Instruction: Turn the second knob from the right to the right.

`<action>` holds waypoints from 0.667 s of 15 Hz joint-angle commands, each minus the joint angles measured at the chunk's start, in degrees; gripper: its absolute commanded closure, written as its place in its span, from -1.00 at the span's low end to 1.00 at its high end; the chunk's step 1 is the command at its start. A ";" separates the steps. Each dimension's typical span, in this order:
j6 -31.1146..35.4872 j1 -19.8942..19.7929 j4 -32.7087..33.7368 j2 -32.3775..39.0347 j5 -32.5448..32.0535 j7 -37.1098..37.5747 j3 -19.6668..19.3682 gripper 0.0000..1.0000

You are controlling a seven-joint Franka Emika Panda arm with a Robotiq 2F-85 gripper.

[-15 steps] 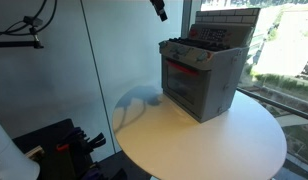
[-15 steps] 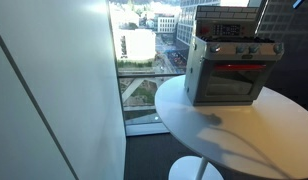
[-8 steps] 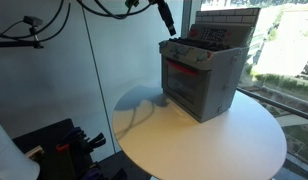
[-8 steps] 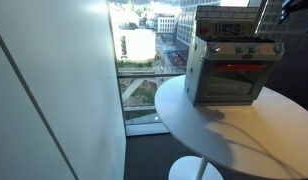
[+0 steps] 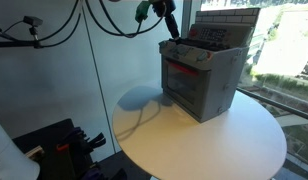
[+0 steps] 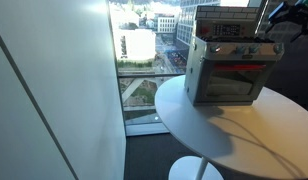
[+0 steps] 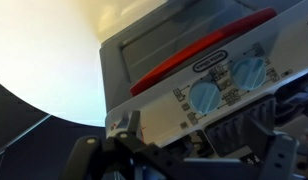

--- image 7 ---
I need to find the grey toy oven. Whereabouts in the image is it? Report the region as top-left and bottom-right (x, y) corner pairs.
(99, 0), (308, 168)

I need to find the red oven door handle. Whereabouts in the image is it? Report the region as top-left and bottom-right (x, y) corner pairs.
(129, 7), (278, 98)

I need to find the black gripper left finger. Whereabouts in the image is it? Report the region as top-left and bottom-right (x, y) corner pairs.
(59, 110), (195, 180)

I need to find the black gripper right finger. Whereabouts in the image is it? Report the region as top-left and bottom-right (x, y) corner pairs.
(243, 112), (299, 180)

